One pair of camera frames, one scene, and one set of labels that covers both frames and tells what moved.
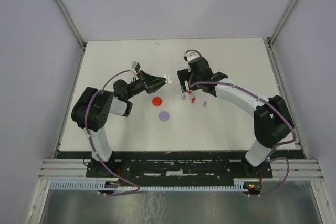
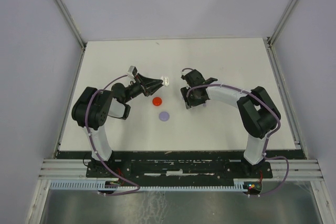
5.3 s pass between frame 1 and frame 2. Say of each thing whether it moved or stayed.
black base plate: stayed
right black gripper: moved
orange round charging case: stayed
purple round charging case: stayed
